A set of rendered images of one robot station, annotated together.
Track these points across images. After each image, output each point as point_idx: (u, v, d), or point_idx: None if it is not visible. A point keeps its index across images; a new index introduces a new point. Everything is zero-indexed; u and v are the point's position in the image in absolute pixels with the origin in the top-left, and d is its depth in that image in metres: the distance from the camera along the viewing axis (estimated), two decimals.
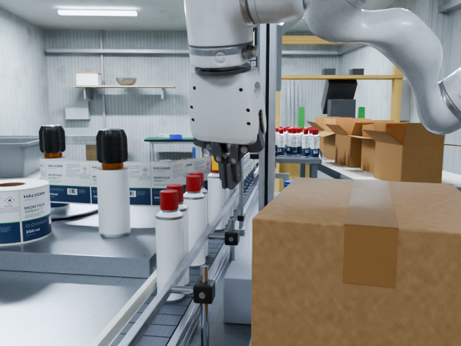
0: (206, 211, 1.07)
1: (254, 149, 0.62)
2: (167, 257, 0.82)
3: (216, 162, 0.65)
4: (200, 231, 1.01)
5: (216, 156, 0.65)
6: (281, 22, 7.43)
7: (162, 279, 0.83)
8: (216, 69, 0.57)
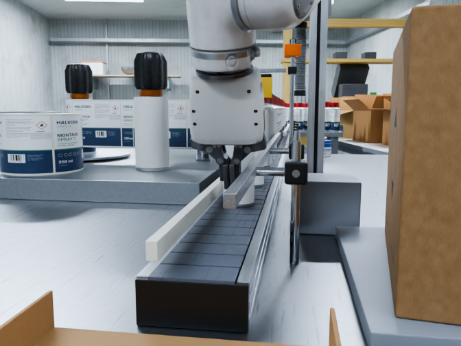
0: None
1: (258, 147, 0.63)
2: None
3: (218, 164, 0.64)
4: None
5: (217, 158, 0.64)
6: None
7: None
8: (225, 73, 0.56)
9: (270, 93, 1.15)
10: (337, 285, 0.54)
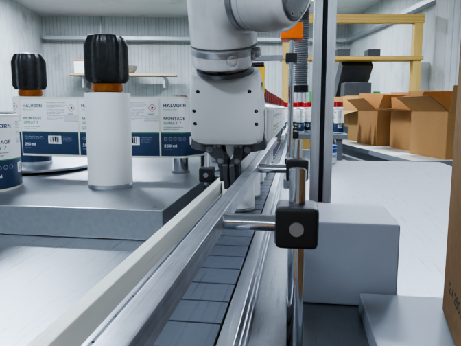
0: None
1: (258, 147, 0.63)
2: None
3: (218, 164, 0.64)
4: None
5: (217, 158, 0.64)
6: None
7: None
8: (226, 73, 0.56)
9: (263, 88, 0.87)
10: None
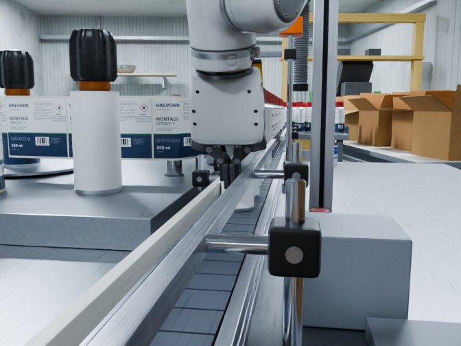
0: None
1: (258, 147, 0.63)
2: None
3: (218, 164, 0.64)
4: None
5: (217, 158, 0.64)
6: None
7: None
8: (225, 73, 0.56)
9: (261, 82, 0.85)
10: None
